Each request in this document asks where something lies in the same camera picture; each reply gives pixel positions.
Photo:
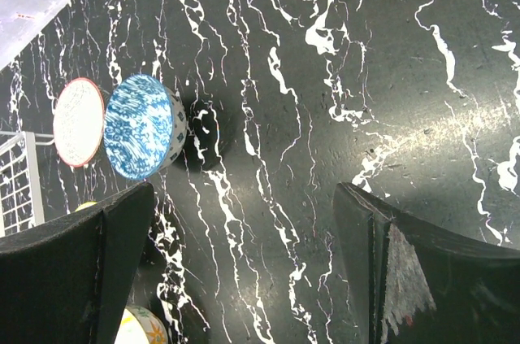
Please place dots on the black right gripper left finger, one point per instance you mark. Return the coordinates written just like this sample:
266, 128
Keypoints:
68, 280

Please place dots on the blue patterned bowl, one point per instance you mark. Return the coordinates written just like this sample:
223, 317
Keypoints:
145, 127

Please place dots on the white wire dish rack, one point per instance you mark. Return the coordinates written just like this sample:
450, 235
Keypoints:
21, 199

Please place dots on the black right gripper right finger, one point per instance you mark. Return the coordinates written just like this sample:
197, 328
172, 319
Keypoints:
413, 282

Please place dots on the grey bowl red rim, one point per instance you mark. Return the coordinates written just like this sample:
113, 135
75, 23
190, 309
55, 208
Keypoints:
78, 122

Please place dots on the orange flower leaf bowl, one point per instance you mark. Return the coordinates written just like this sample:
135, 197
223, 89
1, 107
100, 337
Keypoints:
139, 325

